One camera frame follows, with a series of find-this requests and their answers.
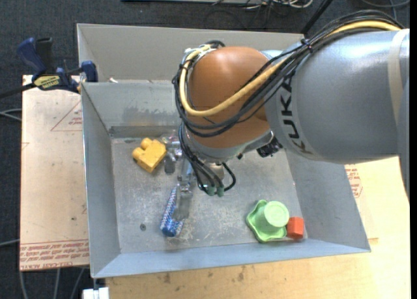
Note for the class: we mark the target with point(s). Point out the blue patterned bent tube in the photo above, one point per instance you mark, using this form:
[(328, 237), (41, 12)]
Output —
[(170, 219)]

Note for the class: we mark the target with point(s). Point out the light green wavy-rimmed cup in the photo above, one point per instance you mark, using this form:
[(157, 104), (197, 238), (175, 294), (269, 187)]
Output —
[(268, 221)]

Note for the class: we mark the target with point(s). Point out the yellow toy block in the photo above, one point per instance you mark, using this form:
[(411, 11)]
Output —
[(150, 156)]

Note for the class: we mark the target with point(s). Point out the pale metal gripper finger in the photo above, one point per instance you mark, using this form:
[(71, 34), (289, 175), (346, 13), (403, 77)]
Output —
[(184, 205)]

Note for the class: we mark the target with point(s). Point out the orange cube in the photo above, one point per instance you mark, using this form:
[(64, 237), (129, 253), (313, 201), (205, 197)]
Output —
[(295, 227)]

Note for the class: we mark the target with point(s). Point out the grey metal bin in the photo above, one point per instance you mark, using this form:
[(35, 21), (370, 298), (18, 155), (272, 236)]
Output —
[(221, 222)]

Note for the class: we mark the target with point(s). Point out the black cylinder on white bracket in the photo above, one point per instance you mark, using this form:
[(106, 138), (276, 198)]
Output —
[(268, 149)]

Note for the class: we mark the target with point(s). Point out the brown cardboard board red print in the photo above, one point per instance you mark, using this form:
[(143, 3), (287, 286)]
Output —
[(52, 177)]

